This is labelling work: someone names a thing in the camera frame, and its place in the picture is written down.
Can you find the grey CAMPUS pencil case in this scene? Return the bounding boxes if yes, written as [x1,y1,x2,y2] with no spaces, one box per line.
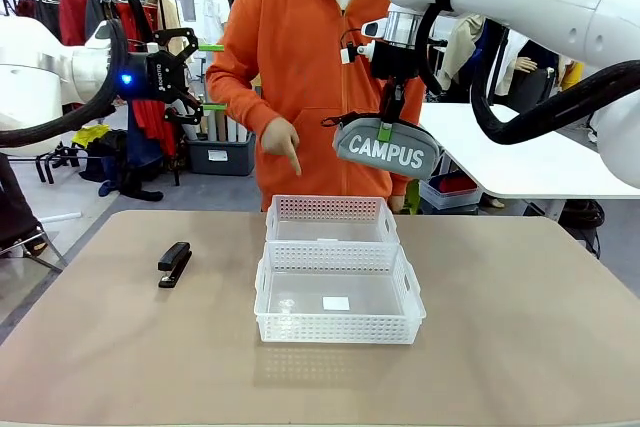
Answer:
[321,111,444,181]

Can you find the grey hanging garment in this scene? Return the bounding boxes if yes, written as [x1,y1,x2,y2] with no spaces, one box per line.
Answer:
[84,0,121,41]

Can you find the white hanging shirt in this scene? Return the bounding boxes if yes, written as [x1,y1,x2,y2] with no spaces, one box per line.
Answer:
[493,29,524,98]

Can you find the short white paper tube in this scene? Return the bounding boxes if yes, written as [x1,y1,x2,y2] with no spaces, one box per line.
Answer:
[227,114,251,143]

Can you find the white right camera cable plug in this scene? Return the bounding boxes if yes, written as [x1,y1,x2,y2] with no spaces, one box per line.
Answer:
[341,26,376,67]

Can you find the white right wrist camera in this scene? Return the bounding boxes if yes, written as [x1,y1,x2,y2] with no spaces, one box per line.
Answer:
[362,18,390,41]

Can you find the white perforated plastic basket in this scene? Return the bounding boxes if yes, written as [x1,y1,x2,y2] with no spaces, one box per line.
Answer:
[264,194,400,246]
[253,241,427,346]

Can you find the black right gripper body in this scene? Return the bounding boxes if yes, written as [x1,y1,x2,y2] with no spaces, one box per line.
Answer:
[370,41,426,81]

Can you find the long red dress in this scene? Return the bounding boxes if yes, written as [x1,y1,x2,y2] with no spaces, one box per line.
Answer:
[115,0,177,156]

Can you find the beige hanging garment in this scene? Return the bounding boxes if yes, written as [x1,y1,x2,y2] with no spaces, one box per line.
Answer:
[158,0,184,56]

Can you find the metal chair frame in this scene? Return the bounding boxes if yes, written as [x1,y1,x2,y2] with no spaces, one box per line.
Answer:
[0,226,69,273]

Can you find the grey storage bin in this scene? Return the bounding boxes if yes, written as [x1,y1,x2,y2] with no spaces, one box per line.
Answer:
[187,134,257,177]

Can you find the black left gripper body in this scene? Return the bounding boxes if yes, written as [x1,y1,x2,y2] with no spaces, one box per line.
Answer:
[118,49,189,101]

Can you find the person in orange hoodie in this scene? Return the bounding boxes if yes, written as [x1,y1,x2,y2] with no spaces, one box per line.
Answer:
[205,0,426,213]

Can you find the clear box with red contents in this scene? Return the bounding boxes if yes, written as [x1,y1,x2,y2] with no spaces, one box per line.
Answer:
[418,174,484,211]

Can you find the background man white t-shirt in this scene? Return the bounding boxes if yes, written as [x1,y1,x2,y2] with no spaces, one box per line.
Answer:
[202,0,231,48]

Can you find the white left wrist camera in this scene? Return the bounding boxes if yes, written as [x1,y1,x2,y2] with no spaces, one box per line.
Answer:
[82,19,115,51]

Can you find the yellow cloth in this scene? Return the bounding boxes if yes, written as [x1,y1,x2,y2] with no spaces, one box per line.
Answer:
[72,124,110,147]

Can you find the mannequin in beige coat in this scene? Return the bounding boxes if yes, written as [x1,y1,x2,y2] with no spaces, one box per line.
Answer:
[439,14,486,93]

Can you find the black cable bundle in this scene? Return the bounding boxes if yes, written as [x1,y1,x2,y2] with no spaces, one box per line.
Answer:
[562,199,607,254]

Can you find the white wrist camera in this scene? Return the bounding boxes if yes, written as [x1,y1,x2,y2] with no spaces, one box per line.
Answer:
[82,19,115,51]
[362,18,390,41]

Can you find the green plastic item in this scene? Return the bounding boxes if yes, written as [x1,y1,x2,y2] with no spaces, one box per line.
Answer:
[405,179,421,214]

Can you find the black stapler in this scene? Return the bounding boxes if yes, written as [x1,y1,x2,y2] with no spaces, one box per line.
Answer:
[157,241,193,290]

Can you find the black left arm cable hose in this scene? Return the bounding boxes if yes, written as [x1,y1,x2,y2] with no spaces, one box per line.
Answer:
[0,19,129,148]

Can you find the dark hanging garment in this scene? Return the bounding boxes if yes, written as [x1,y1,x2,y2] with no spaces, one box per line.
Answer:
[14,0,64,43]

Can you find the red jacket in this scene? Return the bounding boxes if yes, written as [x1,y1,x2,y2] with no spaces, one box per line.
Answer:
[58,0,92,47]

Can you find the person's right forearm orange sleeve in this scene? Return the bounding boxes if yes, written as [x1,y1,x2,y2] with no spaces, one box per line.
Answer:
[205,61,281,137]

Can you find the tall white paper tube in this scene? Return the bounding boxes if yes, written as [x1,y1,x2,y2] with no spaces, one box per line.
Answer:
[202,111,221,142]

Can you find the white plastic pipe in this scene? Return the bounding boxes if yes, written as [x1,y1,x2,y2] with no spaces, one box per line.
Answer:
[37,210,82,224]

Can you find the seated person's dark trousers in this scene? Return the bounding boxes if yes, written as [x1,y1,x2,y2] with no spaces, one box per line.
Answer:
[0,151,49,256]

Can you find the person's right hand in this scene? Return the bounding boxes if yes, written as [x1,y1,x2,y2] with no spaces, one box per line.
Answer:
[259,116,304,177]

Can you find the black clothes pile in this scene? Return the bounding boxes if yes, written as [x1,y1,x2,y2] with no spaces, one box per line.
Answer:
[78,129,165,202]

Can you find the white work table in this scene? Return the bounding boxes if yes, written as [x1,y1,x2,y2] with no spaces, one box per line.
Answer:
[419,101,640,222]

